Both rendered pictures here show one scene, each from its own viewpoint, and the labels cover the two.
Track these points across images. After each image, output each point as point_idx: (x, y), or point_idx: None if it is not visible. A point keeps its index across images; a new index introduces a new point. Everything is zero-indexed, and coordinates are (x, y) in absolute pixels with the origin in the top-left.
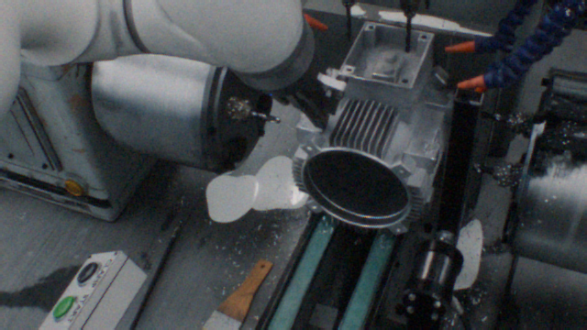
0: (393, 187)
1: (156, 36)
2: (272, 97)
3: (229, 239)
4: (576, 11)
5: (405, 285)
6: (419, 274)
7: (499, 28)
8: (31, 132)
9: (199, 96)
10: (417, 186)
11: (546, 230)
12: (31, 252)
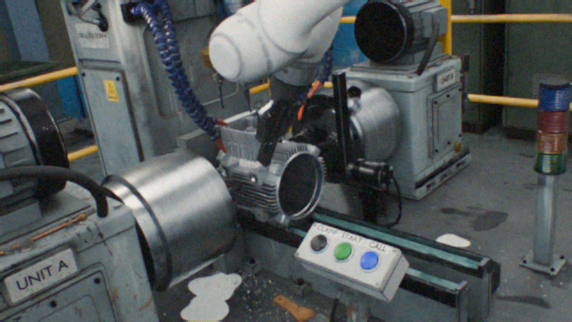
0: (290, 199)
1: (317, 29)
2: (264, 138)
3: (244, 314)
4: None
5: (375, 173)
6: (373, 167)
7: None
8: (110, 312)
9: (218, 177)
10: (322, 158)
11: (371, 135)
12: None
